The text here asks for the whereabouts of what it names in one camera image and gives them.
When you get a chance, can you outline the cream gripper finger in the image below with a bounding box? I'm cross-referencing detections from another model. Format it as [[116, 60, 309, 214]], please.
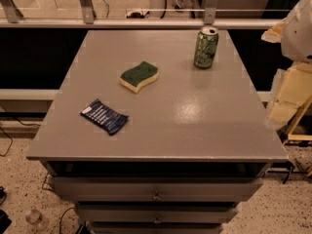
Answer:
[[265, 62, 312, 130], [261, 19, 286, 43]]

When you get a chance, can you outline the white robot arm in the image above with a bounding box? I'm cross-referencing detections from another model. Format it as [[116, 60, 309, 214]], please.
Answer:
[[261, 0, 312, 130]]

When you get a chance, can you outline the dark blue rxbar wrapper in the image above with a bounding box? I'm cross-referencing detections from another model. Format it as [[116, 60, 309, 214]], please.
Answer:
[[80, 98, 128, 136]]

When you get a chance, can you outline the yellow wooden stand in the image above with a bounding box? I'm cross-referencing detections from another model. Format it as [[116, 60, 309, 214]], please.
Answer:
[[282, 95, 312, 145]]

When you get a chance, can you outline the green soda can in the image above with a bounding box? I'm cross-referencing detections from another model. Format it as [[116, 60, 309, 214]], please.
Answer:
[[194, 26, 218, 69]]

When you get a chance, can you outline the green and yellow sponge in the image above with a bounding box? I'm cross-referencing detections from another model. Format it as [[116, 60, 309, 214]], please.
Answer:
[[120, 61, 159, 94]]

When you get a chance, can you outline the grey drawer cabinet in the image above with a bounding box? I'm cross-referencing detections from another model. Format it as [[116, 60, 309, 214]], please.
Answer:
[[27, 30, 288, 234]]

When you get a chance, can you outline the clear plastic water bottle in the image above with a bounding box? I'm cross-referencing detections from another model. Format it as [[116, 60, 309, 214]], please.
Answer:
[[25, 209, 49, 230]]

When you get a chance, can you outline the metal railing frame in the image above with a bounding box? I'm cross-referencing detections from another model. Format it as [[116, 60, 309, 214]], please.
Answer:
[[0, 0, 312, 30]]

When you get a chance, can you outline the black floor cable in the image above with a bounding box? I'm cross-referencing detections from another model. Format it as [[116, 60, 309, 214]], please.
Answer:
[[0, 105, 42, 158]]

